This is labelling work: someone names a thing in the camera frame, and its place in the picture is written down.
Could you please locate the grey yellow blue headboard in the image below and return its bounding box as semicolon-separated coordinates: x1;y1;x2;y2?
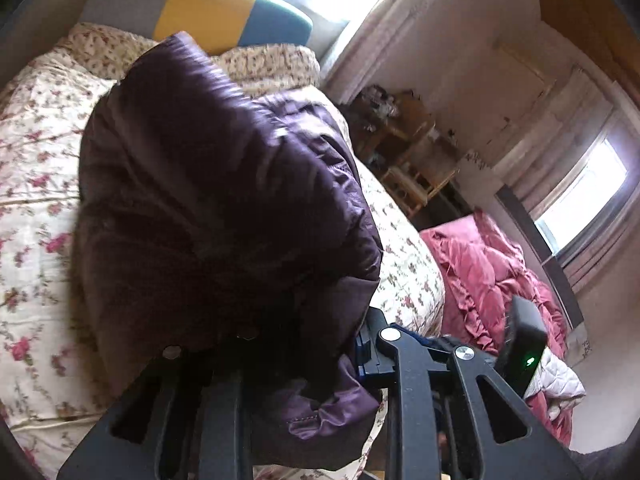
80;0;312;55

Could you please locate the small floral beige blanket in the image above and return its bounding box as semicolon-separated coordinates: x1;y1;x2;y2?
56;23;320;98

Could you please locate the purple down jacket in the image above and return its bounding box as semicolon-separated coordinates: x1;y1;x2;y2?
75;32;383;469

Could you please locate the wooden chair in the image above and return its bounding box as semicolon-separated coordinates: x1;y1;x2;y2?
381;127;460;220

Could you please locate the floral rose quilt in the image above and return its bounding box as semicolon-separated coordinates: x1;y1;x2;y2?
1;46;445;479

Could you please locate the pink ruffled bedding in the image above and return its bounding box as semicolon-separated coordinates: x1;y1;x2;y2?
420;210;573;445

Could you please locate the pink sheer curtain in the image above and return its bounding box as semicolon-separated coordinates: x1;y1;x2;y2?
320;0;435;104

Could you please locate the white quilted cloth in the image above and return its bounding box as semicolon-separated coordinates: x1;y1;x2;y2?
524;348;587;422

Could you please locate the dark cluttered side table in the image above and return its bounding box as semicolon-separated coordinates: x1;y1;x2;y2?
338;84;435;166

